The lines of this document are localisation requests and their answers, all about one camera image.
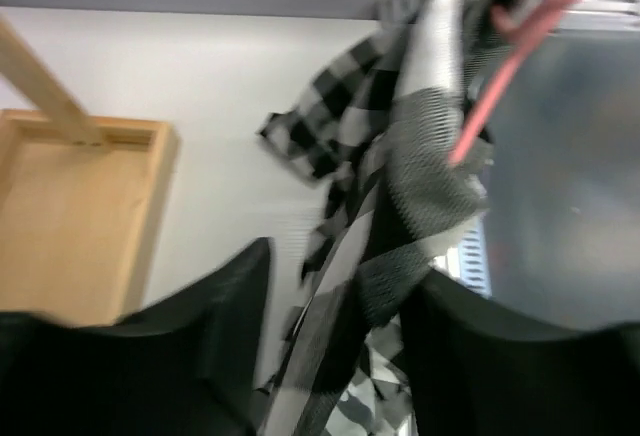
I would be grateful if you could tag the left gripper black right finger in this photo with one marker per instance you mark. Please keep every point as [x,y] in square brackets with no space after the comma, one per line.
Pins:
[476,367]

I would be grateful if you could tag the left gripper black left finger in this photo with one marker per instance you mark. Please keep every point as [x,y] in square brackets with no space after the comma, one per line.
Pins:
[182,366]

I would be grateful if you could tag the black white checkered shirt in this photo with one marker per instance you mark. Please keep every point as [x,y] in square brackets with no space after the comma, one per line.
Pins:
[379,122]

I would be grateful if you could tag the pink wire hanger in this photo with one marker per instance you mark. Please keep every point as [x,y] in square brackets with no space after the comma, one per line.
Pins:
[525,37]

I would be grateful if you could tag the wooden clothes rack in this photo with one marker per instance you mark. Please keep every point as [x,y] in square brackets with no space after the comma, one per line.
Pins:
[82,199]

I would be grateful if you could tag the aluminium mounting rail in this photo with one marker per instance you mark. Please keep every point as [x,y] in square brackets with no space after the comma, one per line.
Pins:
[616,15]

